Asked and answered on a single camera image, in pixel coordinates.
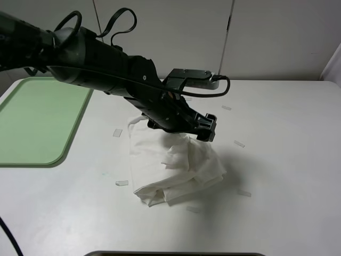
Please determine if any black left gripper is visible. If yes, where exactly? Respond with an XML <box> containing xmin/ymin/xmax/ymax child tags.
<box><xmin>124</xmin><ymin>90</ymin><xmax>217</xmax><ymax>142</ymax></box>

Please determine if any white short sleeve shirt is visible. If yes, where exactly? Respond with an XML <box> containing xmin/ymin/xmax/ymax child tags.
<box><xmin>127</xmin><ymin>116</ymin><xmax>226</xmax><ymax>207</ymax></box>

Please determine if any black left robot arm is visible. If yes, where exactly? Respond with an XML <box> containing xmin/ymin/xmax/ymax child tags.
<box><xmin>1</xmin><ymin>13</ymin><xmax>217</xmax><ymax>142</ymax></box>

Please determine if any green plastic tray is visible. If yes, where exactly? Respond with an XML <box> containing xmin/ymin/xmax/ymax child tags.
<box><xmin>1</xmin><ymin>77</ymin><xmax>92</xmax><ymax>166</ymax></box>

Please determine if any clear tape piece far right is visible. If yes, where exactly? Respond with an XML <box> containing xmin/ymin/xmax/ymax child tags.
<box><xmin>222</xmin><ymin>105</ymin><xmax>232</xmax><ymax>110</ymax></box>

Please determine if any clear tape piece mid right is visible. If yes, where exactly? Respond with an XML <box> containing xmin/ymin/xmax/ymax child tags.
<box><xmin>234</xmin><ymin>140</ymin><xmax>246</xmax><ymax>148</ymax></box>

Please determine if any clear tape piece mid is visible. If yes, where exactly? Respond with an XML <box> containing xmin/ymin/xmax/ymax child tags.
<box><xmin>234</xmin><ymin>140</ymin><xmax>246</xmax><ymax>148</ymax></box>
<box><xmin>112</xmin><ymin>129</ymin><xmax>122</xmax><ymax>138</ymax></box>

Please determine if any clear tape piece near right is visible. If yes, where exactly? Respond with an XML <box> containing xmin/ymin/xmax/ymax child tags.
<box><xmin>237</xmin><ymin>189</ymin><xmax>251</xmax><ymax>197</ymax></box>

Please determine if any clear tape piece near centre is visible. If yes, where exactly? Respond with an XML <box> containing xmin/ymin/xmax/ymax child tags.
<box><xmin>186</xmin><ymin>206</ymin><xmax>201</xmax><ymax>213</ymax></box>

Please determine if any clear tape piece mid left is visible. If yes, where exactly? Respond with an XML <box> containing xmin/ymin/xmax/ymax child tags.
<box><xmin>112</xmin><ymin>129</ymin><xmax>122</xmax><ymax>138</ymax></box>

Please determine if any clear tape piece near left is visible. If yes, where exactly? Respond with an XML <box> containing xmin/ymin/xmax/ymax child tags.
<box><xmin>115</xmin><ymin>180</ymin><xmax>129</xmax><ymax>187</ymax></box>

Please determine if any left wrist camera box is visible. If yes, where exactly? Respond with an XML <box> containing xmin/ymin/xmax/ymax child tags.
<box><xmin>162</xmin><ymin>69</ymin><xmax>219</xmax><ymax>90</ymax></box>

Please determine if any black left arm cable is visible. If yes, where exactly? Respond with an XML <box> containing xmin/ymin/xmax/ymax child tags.
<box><xmin>0</xmin><ymin>7</ymin><xmax>231</xmax><ymax>256</ymax></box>

